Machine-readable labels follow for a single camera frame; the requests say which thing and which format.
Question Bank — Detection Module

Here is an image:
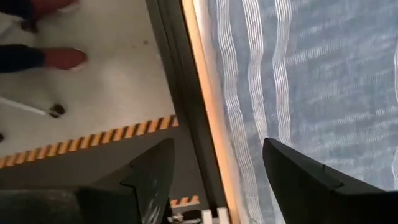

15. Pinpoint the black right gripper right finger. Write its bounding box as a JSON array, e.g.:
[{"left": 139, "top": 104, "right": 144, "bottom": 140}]
[{"left": 262, "top": 137, "right": 398, "bottom": 224}]

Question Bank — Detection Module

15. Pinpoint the person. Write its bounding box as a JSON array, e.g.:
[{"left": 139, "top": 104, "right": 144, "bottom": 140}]
[{"left": 0, "top": 0, "right": 88, "bottom": 74}]

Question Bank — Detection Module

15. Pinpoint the black aluminium table frame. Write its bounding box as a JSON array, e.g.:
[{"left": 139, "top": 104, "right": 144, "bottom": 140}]
[{"left": 145, "top": 0, "right": 229, "bottom": 218}]

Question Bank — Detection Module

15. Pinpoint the blue white striped shirt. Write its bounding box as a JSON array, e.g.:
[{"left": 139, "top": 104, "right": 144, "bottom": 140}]
[{"left": 206, "top": 0, "right": 398, "bottom": 224}]

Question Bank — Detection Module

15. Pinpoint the plywood base board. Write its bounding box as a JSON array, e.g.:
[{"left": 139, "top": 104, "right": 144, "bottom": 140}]
[{"left": 182, "top": 0, "right": 243, "bottom": 224}]

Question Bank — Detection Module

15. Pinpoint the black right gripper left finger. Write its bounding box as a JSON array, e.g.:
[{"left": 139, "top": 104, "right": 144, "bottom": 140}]
[{"left": 0, "top": 138, "right": 175, "bottom": 224}]

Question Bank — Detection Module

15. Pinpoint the white office chair base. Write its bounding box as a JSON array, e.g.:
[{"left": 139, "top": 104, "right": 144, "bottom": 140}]
[{"left": 0, "top": 96, "right": 67, "bottom": 119}]

